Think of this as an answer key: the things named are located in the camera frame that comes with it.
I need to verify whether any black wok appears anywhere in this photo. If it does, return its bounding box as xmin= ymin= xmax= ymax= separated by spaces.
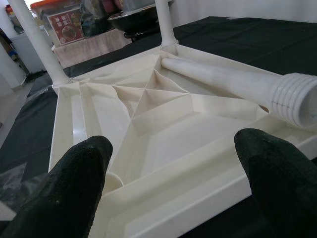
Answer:
xmin=106 ymin=9 xmax=160 ymax=33

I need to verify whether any clear storage box orange lid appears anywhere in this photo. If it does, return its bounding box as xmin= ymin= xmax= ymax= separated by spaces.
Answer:
xmin=30 ymin=0 xmax=84 ymax=47

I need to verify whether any white plastic table top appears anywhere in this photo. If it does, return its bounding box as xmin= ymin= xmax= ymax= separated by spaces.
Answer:
xmin=48 ymin=43 xmax=317 ymax=238

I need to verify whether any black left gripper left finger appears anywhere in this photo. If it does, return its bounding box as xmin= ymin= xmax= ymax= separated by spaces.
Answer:
xmin=0 ymin=135 xmax=113 ymax=238

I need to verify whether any beige towel table cover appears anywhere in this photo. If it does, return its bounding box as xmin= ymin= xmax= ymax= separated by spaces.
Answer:
xmin=52 ymin=29 xmax=132 ymax=69

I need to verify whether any white plastic table leg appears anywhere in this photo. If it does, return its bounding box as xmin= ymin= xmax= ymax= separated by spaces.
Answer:
xmin=154 ymin=0 xmax=179 ymax=49
xmin=160 ymin=56 xmax=317 ymax=130
xmin=6 ymin=0 xmax=70 ymax=87

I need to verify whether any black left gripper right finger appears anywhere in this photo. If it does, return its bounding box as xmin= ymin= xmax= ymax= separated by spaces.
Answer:
xmin=234 ymin=127 xmax=317 ymax=238

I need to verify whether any black tablecloth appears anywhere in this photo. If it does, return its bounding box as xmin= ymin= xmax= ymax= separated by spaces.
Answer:
xmin=0 ymin=15 xmax=317 ymax=238

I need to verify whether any black bag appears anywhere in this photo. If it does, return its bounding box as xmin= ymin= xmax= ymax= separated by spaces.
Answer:
xmin=79 ymin=0 xmax=118 ymax=38

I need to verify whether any black round stool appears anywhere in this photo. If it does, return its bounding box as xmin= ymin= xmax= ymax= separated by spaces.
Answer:
xmin=123 ymin=29 xmax=160 ymax=43

